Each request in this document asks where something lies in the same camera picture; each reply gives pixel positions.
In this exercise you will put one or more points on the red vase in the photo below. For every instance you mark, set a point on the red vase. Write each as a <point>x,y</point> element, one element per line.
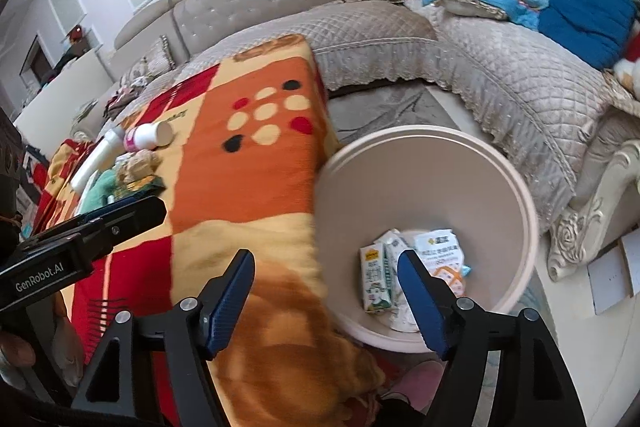
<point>77,33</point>

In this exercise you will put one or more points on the beige waste bin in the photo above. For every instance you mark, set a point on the beige waste bin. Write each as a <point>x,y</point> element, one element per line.
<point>425,187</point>

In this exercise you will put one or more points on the white thermos bottle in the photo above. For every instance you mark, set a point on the white thermos bottle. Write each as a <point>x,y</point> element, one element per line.
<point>95,162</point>

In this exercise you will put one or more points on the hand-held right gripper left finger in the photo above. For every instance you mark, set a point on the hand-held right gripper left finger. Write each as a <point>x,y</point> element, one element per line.
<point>230,302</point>

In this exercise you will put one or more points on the beige tufted sofa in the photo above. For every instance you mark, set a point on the beige tufted sofa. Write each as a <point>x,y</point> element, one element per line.
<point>500,72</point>

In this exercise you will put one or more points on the pink slipper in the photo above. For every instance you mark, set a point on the pink slipper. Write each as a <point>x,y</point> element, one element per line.
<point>415,382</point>

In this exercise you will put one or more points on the grey patterned rug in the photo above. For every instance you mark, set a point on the grey patterned rug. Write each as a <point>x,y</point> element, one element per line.
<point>390,107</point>

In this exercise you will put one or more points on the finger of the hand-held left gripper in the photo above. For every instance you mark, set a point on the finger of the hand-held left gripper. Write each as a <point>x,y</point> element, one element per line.
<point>97,213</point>
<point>132,214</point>

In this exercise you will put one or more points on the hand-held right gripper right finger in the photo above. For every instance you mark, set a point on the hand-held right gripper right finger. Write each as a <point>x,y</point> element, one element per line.
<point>425,302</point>

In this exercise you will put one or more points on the white bottle pink label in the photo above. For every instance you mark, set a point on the white bottle pink label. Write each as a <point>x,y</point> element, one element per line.
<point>145,137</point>

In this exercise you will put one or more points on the dark wooden door frame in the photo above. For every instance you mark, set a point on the dark wooden door frame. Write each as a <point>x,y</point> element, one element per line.
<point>31,59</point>

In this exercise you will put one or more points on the small embroidered cushion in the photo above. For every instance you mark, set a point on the small embroidered cushion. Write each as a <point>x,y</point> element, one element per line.
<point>155,57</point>

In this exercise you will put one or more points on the red white plush toy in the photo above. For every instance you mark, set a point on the red white plush toy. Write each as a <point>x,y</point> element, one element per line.
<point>629,62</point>

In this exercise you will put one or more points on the blue foil packet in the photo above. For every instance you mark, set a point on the blue foil packet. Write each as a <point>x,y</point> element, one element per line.
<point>465,271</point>

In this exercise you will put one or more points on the green white milk carton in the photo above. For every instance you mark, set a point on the green white milk carton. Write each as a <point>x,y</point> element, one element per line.
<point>375,277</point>

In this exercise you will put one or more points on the crumpled brown paper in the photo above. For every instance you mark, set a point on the crumpled brown paper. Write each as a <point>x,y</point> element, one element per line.
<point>137,167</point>

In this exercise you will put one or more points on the white cardboard sheet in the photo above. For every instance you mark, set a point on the white cardboard sheet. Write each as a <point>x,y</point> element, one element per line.
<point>607,279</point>
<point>631,262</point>

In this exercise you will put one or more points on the orange white snack packet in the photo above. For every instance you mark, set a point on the orange white snack packet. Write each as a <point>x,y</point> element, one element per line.
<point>442,252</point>

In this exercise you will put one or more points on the orange red printed blanket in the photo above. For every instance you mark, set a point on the orange red printed blanket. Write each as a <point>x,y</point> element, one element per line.
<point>260,167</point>

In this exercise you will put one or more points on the white cabinet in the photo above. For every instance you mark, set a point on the white cabinet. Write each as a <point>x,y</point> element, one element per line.
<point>65,92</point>

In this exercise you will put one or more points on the dark clothes heap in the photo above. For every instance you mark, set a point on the dark clothes heap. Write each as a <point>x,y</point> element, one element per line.
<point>122,99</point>

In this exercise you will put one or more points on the blue cushion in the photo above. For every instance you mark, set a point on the blue cushion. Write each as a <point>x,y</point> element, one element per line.
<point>585,17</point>

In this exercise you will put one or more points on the white green tissue pack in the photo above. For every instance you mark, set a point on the white green tissue pack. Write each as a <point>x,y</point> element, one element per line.
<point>406,319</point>

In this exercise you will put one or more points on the white green paper box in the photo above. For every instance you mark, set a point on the white green paper box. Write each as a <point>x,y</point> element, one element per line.
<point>397,247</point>

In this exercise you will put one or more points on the green cloth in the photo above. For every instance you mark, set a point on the green cloth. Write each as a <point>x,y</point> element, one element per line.
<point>97,197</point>

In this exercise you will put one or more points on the person's left hand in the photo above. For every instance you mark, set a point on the person's left hand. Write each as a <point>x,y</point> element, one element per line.
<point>17,351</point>

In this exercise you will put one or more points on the dark green packet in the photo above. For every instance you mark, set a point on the dark green packet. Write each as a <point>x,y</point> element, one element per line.
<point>150,187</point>

